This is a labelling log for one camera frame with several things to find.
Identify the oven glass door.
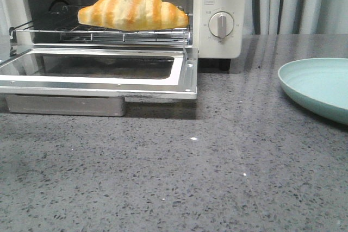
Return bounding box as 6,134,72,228
1,48,197,99

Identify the golden croissant bread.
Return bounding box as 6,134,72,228
78,0,189,31

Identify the lower oven knob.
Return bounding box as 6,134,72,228
208,12,234,39

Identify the white toaster oven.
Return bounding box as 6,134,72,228
0,0,248,71

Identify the grey curtain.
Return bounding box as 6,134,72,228
243,0,347,35

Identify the light green plate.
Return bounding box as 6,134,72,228
278,58,347,125

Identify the metal oven door handle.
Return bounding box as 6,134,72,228
5,94,126,117

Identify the metal oven wire rack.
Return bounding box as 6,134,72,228
9,5,193,46

